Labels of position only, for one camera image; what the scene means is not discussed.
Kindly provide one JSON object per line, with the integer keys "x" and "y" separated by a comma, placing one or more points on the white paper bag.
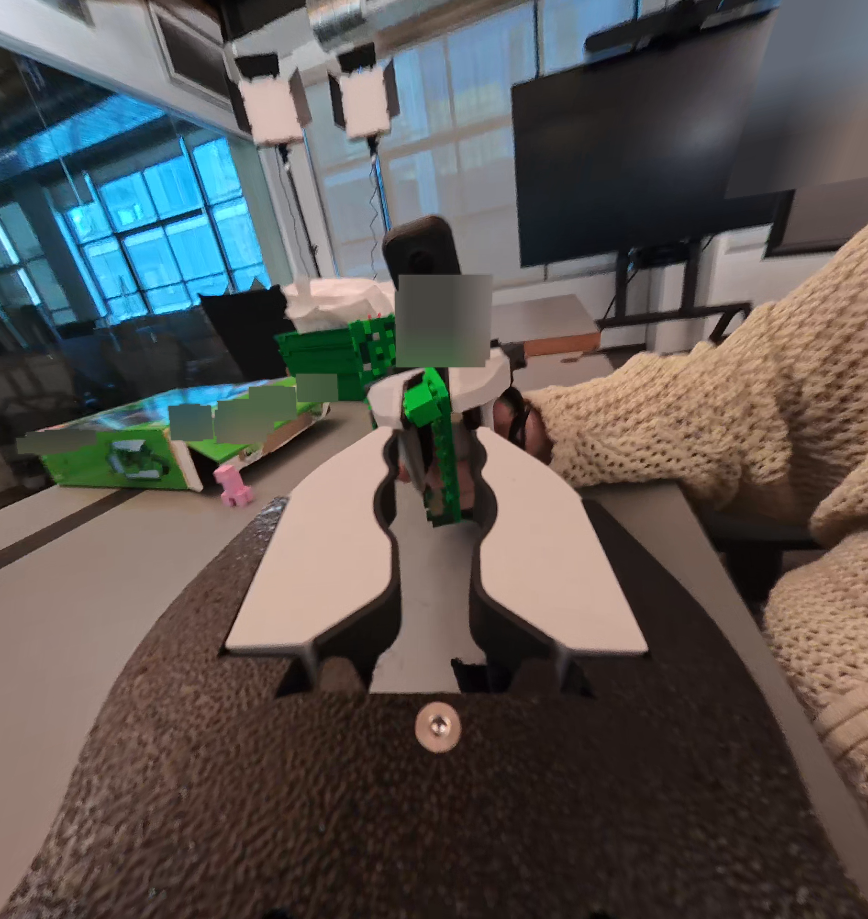
{"x": 333, "y": 301}

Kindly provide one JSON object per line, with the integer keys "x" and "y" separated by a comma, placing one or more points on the person's right hand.
{"x": 501, "y": 416}

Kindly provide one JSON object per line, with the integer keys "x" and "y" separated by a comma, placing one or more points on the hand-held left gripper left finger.
{"x": 319, "y": 567}

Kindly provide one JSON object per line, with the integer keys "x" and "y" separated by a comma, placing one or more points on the green plastic crate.
{"x": 312, "y": 359}

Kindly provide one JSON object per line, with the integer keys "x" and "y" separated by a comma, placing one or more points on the person's right forearm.
{"x": 692, "y": 416}

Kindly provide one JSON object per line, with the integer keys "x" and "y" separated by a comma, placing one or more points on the black foam board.
{"x": 247, "y": 330}

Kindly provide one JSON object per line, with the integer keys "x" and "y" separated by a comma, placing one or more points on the pink lego pig figure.
{"x": 231, "y": 485}

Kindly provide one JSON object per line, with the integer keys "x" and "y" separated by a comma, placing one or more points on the green cardboard lego box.
{"x": 118, "y": 452}

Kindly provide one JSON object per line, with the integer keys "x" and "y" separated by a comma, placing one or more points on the large black tv screen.
{"x": 620, "y": 158}

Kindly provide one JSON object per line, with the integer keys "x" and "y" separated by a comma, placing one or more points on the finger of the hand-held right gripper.
{"x": 477, "y": 384}
{"x": 385, "y": 402}

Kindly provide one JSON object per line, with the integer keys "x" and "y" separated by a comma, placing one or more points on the black webcam bar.
{"x": 649, "y": 32}

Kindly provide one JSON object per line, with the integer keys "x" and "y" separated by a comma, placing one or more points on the black chair armrest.
{"x": 764, "y": 545}

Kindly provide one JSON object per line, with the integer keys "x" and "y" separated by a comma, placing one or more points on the grey top wooden cabinet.
{"x": 541, "y": 319}

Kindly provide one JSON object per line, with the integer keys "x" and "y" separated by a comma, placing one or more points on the silver ribbed ceiling duct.
{"x": 341, "y": 18}

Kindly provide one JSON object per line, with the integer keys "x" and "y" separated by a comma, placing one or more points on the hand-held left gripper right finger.
{"x": 556, "y": 574}

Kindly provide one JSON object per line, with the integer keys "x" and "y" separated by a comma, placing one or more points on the grey screen panel black frame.
{"x": 821, "y": 222}

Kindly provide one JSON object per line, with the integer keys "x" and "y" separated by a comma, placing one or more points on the studio light panel on stand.
{"x": 366, "y": 104}
{"x": 272, "y": 108}

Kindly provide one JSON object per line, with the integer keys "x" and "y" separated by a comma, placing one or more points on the person's torso in knit sweater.
{"x": 836, "y": 646}

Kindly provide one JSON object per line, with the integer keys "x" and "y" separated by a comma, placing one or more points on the green lego creeper figure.
{"x": 376, "y": 344}

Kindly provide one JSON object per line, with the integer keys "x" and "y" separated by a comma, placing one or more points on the wide green lego plate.
{"x": 459, "y": 467}

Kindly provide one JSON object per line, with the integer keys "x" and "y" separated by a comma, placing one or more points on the small green lego bracket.
{"x": 423, "y": 402}

